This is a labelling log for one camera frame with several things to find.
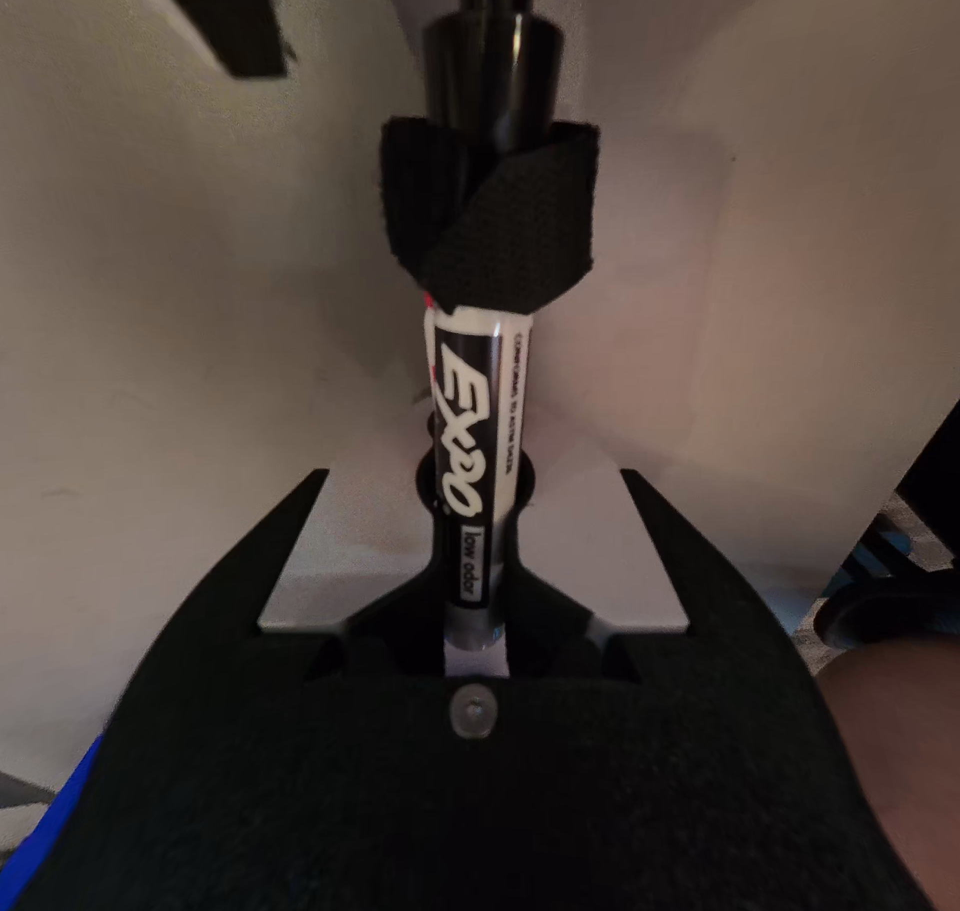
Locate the person's bare leg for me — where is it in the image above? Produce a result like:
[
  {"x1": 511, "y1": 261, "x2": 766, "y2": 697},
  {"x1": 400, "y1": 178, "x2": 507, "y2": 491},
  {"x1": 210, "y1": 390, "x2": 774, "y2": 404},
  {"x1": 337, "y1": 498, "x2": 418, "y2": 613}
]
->
[{"x1": 816, "y1": 637, "x2": 960, "y2": 860}]

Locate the office chair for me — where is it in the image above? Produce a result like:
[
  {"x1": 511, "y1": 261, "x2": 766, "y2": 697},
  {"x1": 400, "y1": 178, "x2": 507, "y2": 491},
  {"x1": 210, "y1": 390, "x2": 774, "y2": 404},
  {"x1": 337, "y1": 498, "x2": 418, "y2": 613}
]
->
[{"x1": 813, "y1": 509, "x2": 960, "y2": 646}]

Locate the large blue plastic bin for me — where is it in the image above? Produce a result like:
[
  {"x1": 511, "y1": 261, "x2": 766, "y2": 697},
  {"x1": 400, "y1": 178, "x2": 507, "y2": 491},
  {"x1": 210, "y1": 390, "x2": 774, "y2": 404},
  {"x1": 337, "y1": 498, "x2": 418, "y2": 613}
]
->
[{"x1": 15, "y1": 731, "x2": 105, "y2": 911}]

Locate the dark desk mat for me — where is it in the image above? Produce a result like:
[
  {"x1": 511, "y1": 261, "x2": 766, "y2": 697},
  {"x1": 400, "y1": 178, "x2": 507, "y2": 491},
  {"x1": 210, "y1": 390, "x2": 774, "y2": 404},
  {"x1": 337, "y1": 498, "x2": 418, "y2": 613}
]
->
[{"x1": 133, "y1": 0, "x2": 295, "y2": 80}]

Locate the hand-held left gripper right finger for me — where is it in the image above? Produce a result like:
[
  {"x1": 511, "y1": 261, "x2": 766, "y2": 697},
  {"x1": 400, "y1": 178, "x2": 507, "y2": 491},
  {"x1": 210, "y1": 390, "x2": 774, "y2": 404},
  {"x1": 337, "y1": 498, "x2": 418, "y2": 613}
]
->
[{"x1": 504, "y1": 446, "x2": 691, "y2": 676}]

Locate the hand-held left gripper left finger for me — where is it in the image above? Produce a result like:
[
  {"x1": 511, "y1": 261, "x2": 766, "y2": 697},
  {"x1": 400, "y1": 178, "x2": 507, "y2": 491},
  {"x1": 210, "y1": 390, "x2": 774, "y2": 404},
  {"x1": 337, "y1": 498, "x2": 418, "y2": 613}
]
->
[{"x1": 257, "y1": 442, "x2": 451, "y2": 678}]

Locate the black whiteboard marker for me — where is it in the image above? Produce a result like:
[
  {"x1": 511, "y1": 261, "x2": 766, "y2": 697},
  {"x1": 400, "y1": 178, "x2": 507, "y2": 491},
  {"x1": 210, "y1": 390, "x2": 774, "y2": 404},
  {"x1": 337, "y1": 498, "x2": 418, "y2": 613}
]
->
[{"x1": 420, "y1": 0, "x2": 564, "y2": 651}]

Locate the black hook-and-loop strap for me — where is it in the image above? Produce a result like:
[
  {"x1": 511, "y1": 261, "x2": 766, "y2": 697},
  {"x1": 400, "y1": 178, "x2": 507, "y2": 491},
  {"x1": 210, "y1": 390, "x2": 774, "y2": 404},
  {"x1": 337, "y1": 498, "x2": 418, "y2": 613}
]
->
[{"x1": 378, "y1": 117, "x2": 601, "y2": 312}]

